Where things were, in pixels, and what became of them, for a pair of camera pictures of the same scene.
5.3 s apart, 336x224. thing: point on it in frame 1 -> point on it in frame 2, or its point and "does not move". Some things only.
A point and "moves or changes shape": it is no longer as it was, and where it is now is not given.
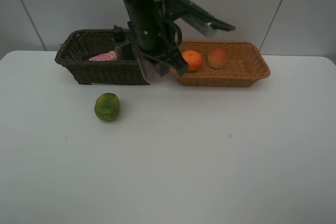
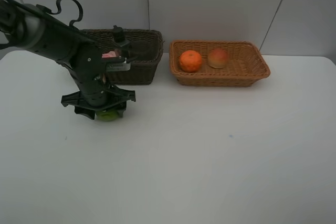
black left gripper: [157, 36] -> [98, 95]
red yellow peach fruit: [217, 59] does not move
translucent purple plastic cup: [150, 71] moves or changes shape
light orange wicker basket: [245, 64] does not move
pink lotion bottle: [109, 56] does not move
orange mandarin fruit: [194, 60] does not move
